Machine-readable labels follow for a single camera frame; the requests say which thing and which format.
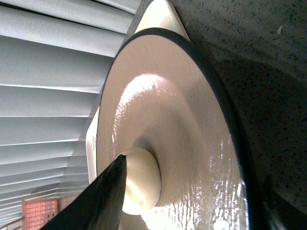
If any brown plate with black rim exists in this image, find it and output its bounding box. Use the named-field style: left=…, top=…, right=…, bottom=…
left=97, top=28, right=269, bottom=230

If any white steamed bun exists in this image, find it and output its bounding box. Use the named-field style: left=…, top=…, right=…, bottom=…
left=122, top=148, right=161, bottom=215

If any grey pleated curtain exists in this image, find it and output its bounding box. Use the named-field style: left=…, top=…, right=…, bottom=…
left=0, top=0, right=140, bottom=225

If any orange perforated crate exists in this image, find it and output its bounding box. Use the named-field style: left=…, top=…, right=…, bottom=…
left=22, top=193, right=81, bottom=230

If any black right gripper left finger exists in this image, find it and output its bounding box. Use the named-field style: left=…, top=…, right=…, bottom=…
left=42, top=155, right=127, bottom=230

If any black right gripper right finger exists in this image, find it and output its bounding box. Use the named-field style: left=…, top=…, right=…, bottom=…
left=262, top=165, right=307, bottom=230

